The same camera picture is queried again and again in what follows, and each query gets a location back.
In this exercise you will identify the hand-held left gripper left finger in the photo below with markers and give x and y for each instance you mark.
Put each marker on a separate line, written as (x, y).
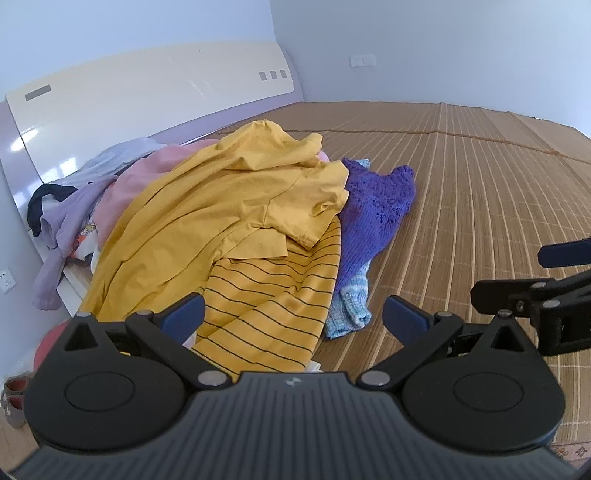
(184, 314)

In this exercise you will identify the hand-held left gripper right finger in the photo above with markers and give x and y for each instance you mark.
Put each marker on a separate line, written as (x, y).
(406, 319)

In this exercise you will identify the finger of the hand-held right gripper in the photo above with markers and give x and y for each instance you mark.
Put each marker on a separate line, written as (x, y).
(563, 254)
(498, 290)

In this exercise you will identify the yellow printed t-shirt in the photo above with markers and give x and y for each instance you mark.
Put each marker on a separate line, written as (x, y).
(207, 198)

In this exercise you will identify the yellow black-striped shirt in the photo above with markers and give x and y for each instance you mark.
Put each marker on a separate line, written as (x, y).
(268, 300)

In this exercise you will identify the purple knit sweater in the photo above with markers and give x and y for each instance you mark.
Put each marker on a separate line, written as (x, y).
(369, 212)

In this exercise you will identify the floral printed garment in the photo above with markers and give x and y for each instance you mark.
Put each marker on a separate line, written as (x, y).
(85, 233)

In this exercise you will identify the red round object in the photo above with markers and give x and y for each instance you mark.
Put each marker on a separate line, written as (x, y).
(48, 346)

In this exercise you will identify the crumpled pink garment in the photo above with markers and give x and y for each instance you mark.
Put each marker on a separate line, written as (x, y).
(138, 180)

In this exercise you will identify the lavender garment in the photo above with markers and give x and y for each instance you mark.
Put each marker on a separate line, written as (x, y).
(69, 217)

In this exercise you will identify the pale white garment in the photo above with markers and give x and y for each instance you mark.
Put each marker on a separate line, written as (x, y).
(120, 154)

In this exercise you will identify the black garment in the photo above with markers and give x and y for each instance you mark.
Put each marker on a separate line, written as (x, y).
(34, 207)

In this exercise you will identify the brown slipper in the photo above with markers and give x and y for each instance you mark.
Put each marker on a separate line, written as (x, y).
(14, 386)

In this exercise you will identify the cream bed headboard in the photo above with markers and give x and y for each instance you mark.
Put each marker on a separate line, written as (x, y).
(138, 92)

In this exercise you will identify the white bed frame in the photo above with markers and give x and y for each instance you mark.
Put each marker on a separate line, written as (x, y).
(74, 281)

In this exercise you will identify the white wall socket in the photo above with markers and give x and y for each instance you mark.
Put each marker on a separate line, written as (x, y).
(5, 280)

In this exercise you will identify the wide white wall switch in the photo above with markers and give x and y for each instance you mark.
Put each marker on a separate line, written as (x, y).
(362, 60)

